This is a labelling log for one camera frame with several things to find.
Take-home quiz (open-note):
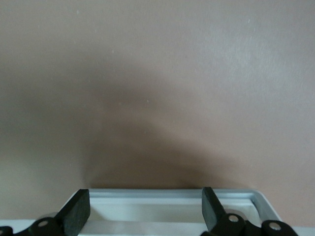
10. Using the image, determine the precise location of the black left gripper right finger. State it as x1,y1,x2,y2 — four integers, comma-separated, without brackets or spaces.
201,186,299,236

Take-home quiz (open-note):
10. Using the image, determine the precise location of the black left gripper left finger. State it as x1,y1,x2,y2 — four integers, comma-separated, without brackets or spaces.
0,188,91,236

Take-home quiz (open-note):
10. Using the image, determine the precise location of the white plastic drawer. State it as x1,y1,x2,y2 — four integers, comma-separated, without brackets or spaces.
0,187,315,236

